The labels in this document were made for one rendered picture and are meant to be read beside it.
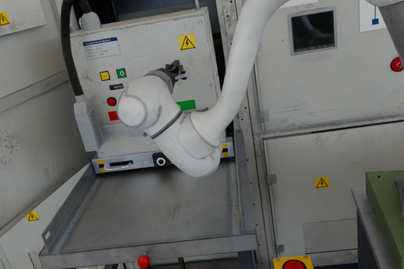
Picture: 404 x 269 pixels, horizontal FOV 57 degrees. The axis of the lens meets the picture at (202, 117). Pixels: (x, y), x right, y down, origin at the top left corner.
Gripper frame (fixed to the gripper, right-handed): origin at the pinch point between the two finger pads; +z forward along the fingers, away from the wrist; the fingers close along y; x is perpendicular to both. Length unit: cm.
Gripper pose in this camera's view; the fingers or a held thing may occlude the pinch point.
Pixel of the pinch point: (175, 66)
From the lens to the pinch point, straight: 119.3
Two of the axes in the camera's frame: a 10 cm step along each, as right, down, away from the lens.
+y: 9.7, -1.1, -2.2
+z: 1.6, -3.7, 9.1
